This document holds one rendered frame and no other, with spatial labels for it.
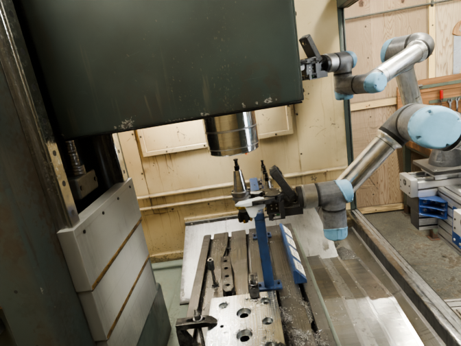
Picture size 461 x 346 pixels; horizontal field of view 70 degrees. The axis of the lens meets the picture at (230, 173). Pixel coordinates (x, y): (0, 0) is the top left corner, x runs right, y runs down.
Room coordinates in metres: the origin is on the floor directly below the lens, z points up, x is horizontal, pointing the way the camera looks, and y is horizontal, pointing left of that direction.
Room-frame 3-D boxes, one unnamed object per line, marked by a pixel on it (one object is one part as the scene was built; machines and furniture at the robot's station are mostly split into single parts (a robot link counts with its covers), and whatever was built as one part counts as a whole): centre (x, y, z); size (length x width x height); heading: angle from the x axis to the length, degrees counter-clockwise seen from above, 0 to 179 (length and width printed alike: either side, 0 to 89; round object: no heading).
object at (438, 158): (1.52, -1.05, 1.21); 0.15 x 0.15 x 0.10
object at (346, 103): (1.96, -0.75, 1.40); 0.04 x 0.04 x 1.20; 86
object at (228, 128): (0.99, -0.02, 1.57); 0.16 x 0.16 x 0.12
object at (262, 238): (1.15, -0.08, 1.05); 0.10 x 0.05 x 0.30; 86
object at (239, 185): (0.99, -0.02, 1.41); 0.04 x 0.04 x 0.07
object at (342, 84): (1.39, -0.54, 1.62); 0.11 x 0.08 x 0.11; 27
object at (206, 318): (0.89, 0.19, 0.97); 0.13 x 0.03 x 0.15; 86
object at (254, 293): (1.03, -0.01, 0.97); 0.13 x 0.03 x 0.15; 176
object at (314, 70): (1.33, -0.39, 1.71); 0.12 x 0.08 x 0.09; 116
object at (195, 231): (1.63, -0.07, 0.75); 0.89 x 0.70 x 0.26; 86
